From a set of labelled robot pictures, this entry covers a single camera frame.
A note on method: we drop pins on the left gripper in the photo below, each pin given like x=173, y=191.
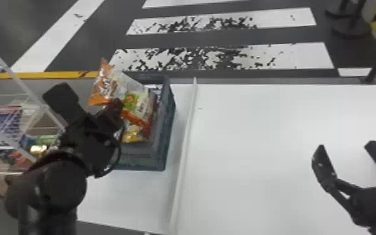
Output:
x=104, y=126

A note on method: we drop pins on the orange snack packet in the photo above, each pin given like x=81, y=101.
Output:
x=132, y=98

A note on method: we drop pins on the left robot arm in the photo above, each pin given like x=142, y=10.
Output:
x=52, y=192

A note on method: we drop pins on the blue basket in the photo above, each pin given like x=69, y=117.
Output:
x=161, y=131

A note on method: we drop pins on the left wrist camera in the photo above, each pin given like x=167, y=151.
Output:
x=62, y=101

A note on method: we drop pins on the black post on round foot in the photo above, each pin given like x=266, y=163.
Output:
x=352, y=28

